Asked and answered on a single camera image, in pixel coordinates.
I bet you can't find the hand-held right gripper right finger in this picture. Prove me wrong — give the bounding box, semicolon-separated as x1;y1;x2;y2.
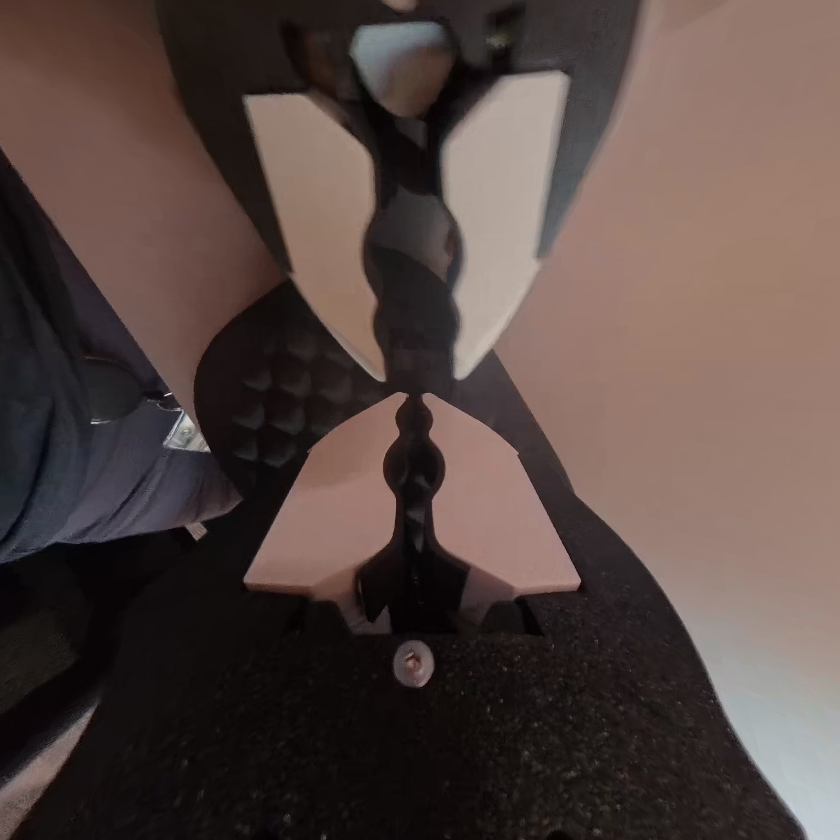
423;394;581;609

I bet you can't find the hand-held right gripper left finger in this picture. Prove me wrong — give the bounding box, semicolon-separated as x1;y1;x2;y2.
246;392;417;607

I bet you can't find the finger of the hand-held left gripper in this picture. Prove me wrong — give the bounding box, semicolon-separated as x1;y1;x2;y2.
440;73;572;382
243;90;391;382

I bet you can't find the black mesh cushion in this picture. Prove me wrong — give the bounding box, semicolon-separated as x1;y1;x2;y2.
195;279;397;500

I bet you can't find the grey desk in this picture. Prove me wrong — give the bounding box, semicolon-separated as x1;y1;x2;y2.
0;0;840;840

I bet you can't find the person's dark clothing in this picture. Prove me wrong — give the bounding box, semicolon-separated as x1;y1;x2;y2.
0;151;244;788

